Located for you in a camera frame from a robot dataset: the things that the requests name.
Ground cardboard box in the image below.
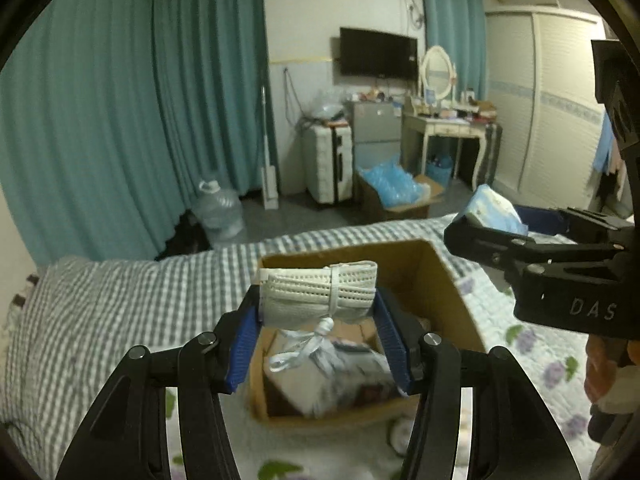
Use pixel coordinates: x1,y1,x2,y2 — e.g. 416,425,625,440
248,240,488,429
355,167,447,222

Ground black bag on floor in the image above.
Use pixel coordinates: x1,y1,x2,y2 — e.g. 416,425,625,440
154,209,214,262

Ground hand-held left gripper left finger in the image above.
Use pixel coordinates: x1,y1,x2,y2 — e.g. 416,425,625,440
55,287,266,480

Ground clear water jug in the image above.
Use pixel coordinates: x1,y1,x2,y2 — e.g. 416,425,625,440
192,180,246,247

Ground grey mini fridge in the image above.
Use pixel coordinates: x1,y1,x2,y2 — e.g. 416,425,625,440
345,100,404,172

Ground white knit cloth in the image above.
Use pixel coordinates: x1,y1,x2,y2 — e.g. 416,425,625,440
257,261,379,332

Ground white flat mop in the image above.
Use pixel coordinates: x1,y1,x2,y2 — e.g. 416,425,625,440
258,82,281,210

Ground person's right hand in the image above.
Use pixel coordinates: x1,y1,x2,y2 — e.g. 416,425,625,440
582,334,627,407

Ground white dressing table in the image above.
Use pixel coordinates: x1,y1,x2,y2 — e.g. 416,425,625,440
401,102,497,189

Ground black wall television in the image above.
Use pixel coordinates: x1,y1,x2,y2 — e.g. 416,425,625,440
339,26,419,82

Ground grey gingham blanket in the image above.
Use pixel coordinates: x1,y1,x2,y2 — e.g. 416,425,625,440
0,217,473,428

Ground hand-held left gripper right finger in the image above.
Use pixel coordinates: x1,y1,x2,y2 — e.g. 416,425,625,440
372,287,583,480

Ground hanging clothes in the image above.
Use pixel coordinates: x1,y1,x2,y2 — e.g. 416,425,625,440
591,110,632,202

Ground white oval vanity mirror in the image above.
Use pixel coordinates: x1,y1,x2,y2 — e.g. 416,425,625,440
419,45,458,109

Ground white packet with ribbon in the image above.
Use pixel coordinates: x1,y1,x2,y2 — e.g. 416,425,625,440
264,317,403,417

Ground blue white tissue pack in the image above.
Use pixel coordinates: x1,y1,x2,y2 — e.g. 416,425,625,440
452,184,530,237

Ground pile of blue plastic bags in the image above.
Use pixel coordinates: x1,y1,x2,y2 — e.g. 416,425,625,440
361,157,432,207

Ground clear plastic bag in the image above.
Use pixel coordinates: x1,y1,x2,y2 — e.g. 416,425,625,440
299,89,352,129

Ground cardboard box on floor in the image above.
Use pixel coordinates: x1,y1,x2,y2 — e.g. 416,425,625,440
355,167,447,222

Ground blue basket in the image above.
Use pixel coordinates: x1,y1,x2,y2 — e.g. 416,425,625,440
425,152,455,187

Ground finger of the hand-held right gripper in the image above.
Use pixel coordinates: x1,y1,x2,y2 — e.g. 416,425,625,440
443,214,621,286
517,204,635,246

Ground teal curtain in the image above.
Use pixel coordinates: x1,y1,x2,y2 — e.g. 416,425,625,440
417,0,489,106
150,0,279,211
0,0,173,267

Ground white wardrobe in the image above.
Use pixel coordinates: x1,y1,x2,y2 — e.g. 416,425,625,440
482,5,609,212

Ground dark striped suitcase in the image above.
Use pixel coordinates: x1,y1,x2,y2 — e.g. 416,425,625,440
470,122,504,187

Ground white suitcase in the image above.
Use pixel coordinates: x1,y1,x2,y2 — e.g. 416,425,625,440
304,122,357,206

